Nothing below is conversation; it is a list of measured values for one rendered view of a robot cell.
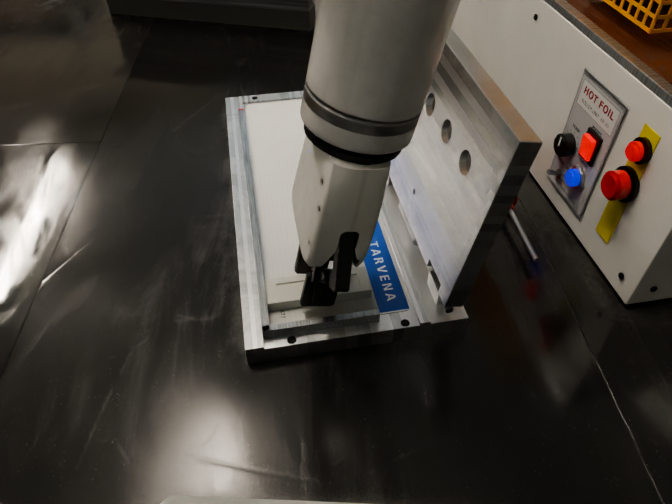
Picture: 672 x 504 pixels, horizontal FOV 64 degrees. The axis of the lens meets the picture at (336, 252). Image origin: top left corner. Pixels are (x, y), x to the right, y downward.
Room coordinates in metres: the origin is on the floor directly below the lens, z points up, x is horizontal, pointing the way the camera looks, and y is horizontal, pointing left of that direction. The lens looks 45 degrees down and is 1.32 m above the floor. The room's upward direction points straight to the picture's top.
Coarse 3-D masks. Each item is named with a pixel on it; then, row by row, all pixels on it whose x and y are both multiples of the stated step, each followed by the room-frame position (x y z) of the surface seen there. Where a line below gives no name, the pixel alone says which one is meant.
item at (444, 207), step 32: (448, 64) 0.47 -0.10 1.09; (480, 64) 0.42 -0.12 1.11; (448, 96) 0.45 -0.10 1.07; (480, 96) 0.38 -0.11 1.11; (416, 128) 0.49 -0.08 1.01; (448, 128) 0.44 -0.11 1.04; (480, 128) 0.38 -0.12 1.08; (512, 128) 0.32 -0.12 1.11; (416, 160) 0.45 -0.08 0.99; (448, 160) 0.41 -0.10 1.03; (480, 160) 0.36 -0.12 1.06; (512, 160) 0.31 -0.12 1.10; (416, 192) 0.42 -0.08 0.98; (448, 192) 0.39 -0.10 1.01; (480, 192) 0.34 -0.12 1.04; (512, 192) 0.31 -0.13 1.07; (416, 224) 0.40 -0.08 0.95; (448, 224) 0.36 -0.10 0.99; (480, 224) 0.31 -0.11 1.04; (448, 256) 0.33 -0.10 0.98; (480, 256) 0.31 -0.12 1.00; (448, 288) 0.31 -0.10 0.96
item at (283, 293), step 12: (288, 276) 0.35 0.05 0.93; (300, 276) 0.35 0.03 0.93; (360, 276) 0.35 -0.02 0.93; (276, 288) 0.33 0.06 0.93; (288, 288) 0.33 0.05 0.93; (300, 288) 0.33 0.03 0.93; (360, 288) 0.33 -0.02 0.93; (276, 300) 0.32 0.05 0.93; (288, 300) 0.32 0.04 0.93; (336, 300) 0.33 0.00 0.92; (348, 300) 0.33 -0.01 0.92
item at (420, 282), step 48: (240, 96) 0.71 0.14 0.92; (288, 96) 0.71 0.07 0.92; (240, 144) 0.59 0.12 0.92; (240, 192) 0.49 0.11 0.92; (240, 240) 0.41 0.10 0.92; (240, 288) 0.34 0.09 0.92; (432, 288) 0.34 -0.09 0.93; (288, 336) 0.29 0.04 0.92; (336, 336) 0.29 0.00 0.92; (384, 336) 0.29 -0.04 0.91
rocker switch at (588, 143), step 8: (592, 128) 0.46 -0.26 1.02; (584, 136) 0.46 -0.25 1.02; (592, 136) 0.46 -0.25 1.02; (584, 144) 0.46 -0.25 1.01; (592, 144) 0.45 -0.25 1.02; (600, 144) 0.44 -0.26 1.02; (584, 152) 0.45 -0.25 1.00; (592, 152) 0.45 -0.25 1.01; (584, 160) 0.45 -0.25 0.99; (592, 160) 0.44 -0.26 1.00
